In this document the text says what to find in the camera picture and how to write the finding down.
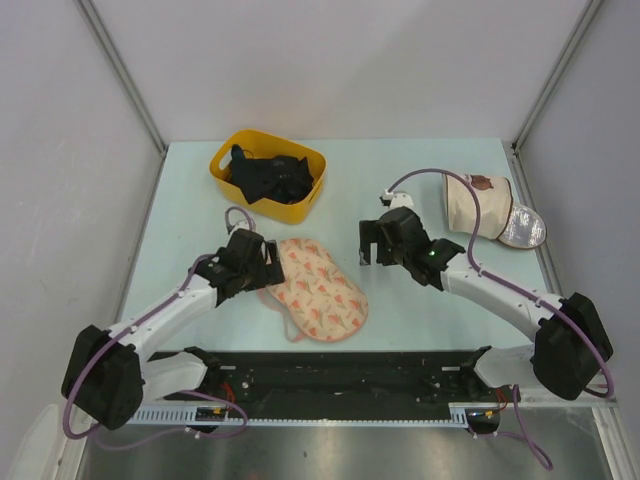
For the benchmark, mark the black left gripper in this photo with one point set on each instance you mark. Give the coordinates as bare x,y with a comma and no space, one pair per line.
272,275

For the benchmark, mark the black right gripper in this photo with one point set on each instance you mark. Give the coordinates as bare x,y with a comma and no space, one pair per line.
371,232

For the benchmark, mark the pink tulip mesh laundry bag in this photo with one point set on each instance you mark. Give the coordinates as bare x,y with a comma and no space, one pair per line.
317,300

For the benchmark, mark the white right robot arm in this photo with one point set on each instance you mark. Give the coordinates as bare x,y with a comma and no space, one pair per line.
568,345

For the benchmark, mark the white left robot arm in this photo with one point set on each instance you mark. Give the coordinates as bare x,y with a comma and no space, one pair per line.
113,371

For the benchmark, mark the beige fabric storage bag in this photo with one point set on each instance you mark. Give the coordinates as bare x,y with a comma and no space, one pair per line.
502,217

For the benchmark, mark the black clothes pile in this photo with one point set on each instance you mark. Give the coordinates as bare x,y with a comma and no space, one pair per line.
284,179

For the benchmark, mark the yellow plastic basket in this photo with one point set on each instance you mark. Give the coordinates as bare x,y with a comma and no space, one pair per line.
258,144

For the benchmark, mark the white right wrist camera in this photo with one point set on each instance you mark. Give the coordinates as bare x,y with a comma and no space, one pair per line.
392,200

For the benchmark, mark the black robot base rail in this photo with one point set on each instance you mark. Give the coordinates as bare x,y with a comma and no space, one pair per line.
347,382

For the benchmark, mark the white slotted cable duct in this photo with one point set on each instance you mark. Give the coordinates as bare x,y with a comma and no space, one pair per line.
445,416

